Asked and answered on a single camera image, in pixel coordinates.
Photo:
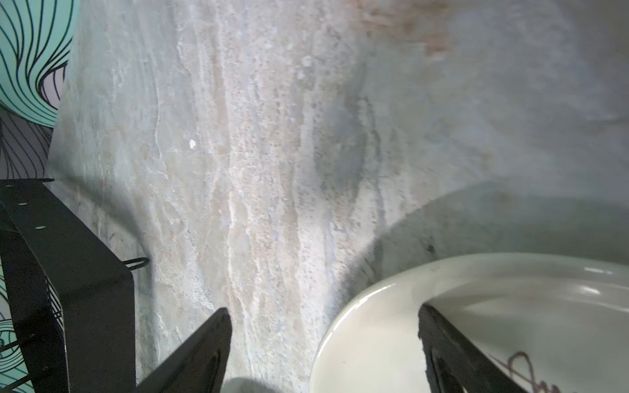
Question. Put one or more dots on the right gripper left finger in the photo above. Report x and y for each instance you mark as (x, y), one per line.
(199, 364)

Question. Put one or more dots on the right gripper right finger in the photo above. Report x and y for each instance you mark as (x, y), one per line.
(453, 363)

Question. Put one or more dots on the cream plate with drawing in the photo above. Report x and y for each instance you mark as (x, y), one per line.
(547, 323)

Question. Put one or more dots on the black wire dish rack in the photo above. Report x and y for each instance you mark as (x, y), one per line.
(71, 299)

